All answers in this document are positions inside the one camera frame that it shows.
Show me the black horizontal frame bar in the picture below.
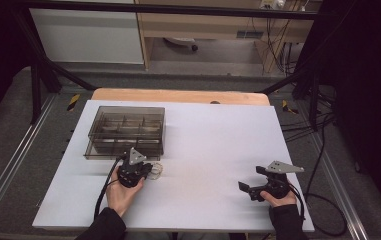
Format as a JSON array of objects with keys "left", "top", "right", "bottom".
[{"left": 21, "top": 1, "right": 319, "bottom": 20}]

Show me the aluminium floor rail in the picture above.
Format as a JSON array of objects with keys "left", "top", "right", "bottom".
[
  {"left": 306, "top": 129, "right": 369, "bottom": 240},
  {"left": 0, "top": 94, "right": 58, "bottom": 231}
]

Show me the looped black floor cable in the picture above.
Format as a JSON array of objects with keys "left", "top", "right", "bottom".
[{"left": 303, "top": 123, "right": 348, "bottom": 238}]

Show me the person's right hand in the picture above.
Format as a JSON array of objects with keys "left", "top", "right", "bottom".
[{"left": 260, "top": 190, "right": 297, "bottom": 209}]

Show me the yellow black tape strip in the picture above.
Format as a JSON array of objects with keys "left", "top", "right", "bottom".
[
  {"left": 281, "top": 99, "right": 300, "bottom": 115},
  {"left": 66, "top": 93, "right": 81, "bottom": 113}
]

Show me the hanging black cable bundle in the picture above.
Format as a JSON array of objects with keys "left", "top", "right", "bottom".
[{"left": 266, "top": 16, "right": 300, "bottom": 76}]

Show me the white cabinet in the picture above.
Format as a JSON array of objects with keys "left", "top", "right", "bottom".
[{"left": 29, "top": 0, "right": 145, "bottom": 65}]

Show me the person's left hand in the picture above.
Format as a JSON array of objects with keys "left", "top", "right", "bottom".
[{"left": 106, "top": 175, "right": 146, "bottom": 218}]

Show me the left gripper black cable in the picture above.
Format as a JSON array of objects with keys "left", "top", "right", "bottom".
[{"left": 93, "top": 154, "right": 128, "bottom": 221}]

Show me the smoky transparent drawer box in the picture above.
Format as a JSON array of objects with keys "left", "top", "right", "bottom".
[{"left": 87, "top": 105, "right": 166, "bottom": 157}]

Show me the black metal stand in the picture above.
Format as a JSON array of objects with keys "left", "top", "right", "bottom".
[
  {"left": 11, "top": 9, "right": 97, "bottom": 125},
  {"left": 261, "top": 63, "right": 322, "bottom": 132}
]

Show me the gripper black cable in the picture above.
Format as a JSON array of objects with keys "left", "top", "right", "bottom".
[
  {"left": 93, "top": 154, "right": 128, "bottom": 221},
  {"left": 289, "top": 183, "right": 308, "bottom": 231}
]

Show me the office chair base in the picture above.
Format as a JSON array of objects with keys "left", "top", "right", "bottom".
[{"left": 163, "top": 37, "right": 199, "bottom": 53}]

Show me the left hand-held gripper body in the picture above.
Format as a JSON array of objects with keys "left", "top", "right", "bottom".
[{"left": 117, "top": 147, "right": 153, "bottom": 188}]

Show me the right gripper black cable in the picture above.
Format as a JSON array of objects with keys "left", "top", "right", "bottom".
[{"left": 289, "top": 183, "right": 308, "bottom": 231}]

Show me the white power strip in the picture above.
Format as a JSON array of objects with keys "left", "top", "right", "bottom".
[{"left": 260, "top": 0, "right": 286, "bottom": 10}]

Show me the black floor cable bundle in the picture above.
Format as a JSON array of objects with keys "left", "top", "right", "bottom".
[{"left": 279, "top": 111, "right": 336, "bottom": 143}]

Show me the light wooden desk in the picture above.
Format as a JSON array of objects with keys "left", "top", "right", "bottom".
[{"left": 134, "top": 0, "right": 322, "bottom": 73}]

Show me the wooden table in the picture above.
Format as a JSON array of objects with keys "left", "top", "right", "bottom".
[{"left": 91, "top": 87, "right": 271, "bottom": 107}]

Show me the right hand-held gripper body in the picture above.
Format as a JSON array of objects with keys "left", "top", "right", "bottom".
[{"left": 249, "top": 160, "right": 305, "bottom": 202}]

